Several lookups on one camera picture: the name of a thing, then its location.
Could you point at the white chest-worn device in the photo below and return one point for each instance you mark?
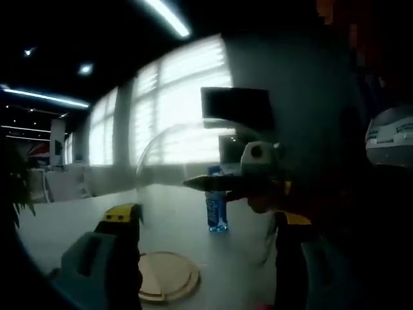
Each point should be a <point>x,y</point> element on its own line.
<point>390,135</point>

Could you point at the black wall monitor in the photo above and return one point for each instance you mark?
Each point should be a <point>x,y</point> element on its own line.
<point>235,106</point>

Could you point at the round ceiling spotlight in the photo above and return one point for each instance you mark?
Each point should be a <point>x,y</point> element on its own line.
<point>86,68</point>
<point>29,52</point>

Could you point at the person's dark clothed torso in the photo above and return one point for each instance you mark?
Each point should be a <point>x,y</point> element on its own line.
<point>371,242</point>

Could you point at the person's left hand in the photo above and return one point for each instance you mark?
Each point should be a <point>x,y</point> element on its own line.
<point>139,281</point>

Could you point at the round wooden base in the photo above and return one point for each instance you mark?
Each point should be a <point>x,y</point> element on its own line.
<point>167,277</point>

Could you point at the red blue wall graphic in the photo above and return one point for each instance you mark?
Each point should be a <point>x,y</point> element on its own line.
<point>38,150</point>

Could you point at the green plant in white pot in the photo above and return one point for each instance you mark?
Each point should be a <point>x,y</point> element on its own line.
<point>16,181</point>

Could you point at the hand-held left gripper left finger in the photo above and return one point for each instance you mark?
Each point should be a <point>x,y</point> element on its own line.
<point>122,258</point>

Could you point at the person's right hand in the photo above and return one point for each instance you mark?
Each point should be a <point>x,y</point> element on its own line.
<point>267,201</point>

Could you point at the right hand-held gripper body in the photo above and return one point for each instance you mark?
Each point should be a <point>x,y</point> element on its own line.
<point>258,158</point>

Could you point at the clear glass dome cover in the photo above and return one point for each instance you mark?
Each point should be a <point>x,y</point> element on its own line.
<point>161,181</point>

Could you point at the long ceiling light strip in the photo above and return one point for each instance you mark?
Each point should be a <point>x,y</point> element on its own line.
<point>167,17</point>
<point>45,96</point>

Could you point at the blue drink bottle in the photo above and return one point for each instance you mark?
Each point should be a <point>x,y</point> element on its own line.
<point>217,210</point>

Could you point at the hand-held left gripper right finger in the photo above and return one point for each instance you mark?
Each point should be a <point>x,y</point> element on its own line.
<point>287,258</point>

